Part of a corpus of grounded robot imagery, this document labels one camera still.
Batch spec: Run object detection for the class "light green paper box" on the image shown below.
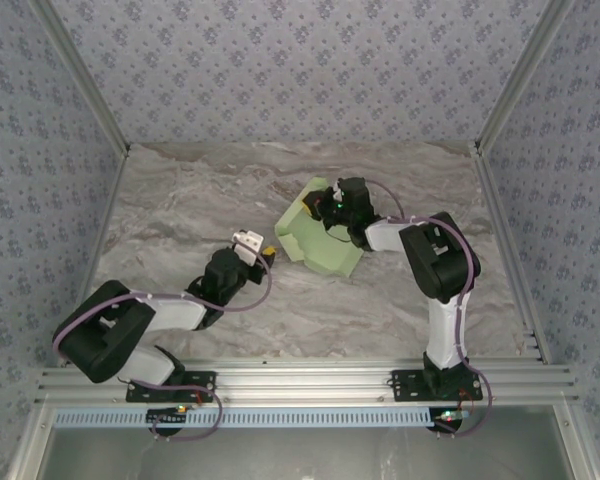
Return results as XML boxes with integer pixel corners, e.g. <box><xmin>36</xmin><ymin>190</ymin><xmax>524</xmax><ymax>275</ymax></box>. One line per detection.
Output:
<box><xmin>273</xmin><ymin>175</ymin><xmax>364</xmax><ymax>279</ymax></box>

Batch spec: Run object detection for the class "aluminium cross beam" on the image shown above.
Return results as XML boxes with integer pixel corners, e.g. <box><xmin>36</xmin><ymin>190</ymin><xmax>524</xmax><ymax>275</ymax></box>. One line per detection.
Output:
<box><xmin>33</xmin><ymin>363</ymin><xmax>580</xmax><ymax>405</ymax></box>

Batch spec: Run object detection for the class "black controller board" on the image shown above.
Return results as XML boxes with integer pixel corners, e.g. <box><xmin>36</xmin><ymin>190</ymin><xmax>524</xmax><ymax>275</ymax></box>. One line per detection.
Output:
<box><xmin>431</xmin><ymin>406</ymin><xmax>470</xmax><ymax>435</ymax></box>
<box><xmin>146</xmin><ymin>406</ymin><xmax>189</xmax><ymax>432</ymax></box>

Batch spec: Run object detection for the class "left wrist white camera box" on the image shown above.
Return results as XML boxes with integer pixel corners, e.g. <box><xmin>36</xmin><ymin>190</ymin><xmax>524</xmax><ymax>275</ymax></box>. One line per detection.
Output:
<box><xmin>230</xmin><ymin>228</ymin><xmax>265</xmax><ymax>267</ymax></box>

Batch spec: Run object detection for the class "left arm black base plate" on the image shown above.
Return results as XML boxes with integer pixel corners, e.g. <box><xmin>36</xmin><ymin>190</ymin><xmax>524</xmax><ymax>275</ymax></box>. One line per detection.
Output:
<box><xmin>125</xmin><ymin>371</ymin><xmax>217</xmax><ymax>404</ymax></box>

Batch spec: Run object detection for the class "aluminium side rail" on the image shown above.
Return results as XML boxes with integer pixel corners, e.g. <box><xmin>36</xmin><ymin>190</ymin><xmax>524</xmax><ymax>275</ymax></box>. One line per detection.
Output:
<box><xmin>472</xmin><ymin>142</ymin><xmax>554</xmax><ymax>366</ymax></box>
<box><xmin>58</xmin><ymin>147</ymin><xmax>131</xmax><ymax>369</ymax></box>

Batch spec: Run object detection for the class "pale blue slotted cable duct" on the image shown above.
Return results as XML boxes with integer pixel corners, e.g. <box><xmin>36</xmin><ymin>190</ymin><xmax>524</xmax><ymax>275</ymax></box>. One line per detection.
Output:
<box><xmin>53</xmin><ymin>405</ymin><xmax>444</xmax><ymax>430</ymax></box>

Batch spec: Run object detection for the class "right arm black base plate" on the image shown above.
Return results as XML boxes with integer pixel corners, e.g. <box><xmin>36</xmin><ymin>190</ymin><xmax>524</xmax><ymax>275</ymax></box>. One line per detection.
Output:
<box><xmin>390</xmin><ymin>369</ymin><xmax>484</xmax><ymax>404</ymax></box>

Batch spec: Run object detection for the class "aluminium frame post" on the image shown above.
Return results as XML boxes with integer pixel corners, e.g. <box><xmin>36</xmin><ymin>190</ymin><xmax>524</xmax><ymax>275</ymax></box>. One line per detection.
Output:
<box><xmin>473</xmin><ymin>0</ymin><xmax>577</xmax><ymax>154</ymax></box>
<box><xmin>28</xmin><ymin>0</ymin><xmax>132</xmax><ymax>154</ymax></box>

